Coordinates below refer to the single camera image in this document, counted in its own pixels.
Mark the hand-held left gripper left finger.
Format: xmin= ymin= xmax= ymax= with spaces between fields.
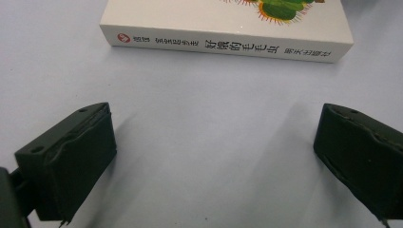
xmin=13 ymin=102 xmax=118 ymax=224

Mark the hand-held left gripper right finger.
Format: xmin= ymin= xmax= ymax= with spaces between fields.
xmin=313 ymin=103 xmax=403 ymax=222

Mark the white picture book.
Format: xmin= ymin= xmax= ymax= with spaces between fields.
xmin=99 ymin=0 xmax=355 ymax=64

